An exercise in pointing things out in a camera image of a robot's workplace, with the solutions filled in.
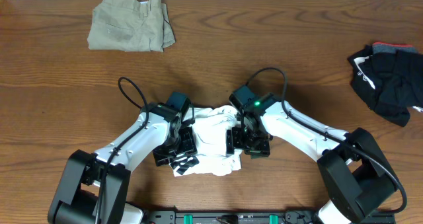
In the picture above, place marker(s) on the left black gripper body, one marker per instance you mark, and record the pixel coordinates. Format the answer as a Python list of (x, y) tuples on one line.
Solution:
[(183, 145)]

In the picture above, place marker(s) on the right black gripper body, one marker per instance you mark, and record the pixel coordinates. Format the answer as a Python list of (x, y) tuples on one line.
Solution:
[(253, 144)]

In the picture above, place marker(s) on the white t-shirt black print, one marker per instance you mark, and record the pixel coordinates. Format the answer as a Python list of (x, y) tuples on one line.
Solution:
[(209, 133)]

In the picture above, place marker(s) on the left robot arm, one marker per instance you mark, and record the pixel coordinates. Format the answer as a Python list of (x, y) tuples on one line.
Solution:
[(93, 187)]

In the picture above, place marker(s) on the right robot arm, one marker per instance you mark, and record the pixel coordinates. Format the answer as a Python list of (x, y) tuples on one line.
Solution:
[(357, 175)]

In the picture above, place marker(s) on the folded khaki shorts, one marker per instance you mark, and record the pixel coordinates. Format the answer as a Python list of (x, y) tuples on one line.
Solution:
[(131, 26)]

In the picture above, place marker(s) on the black garment red trim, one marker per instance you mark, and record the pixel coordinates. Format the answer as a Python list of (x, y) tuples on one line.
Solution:
[(388, 78)]

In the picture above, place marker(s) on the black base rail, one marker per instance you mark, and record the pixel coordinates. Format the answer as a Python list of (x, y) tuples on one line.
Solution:
[(176, 217)]

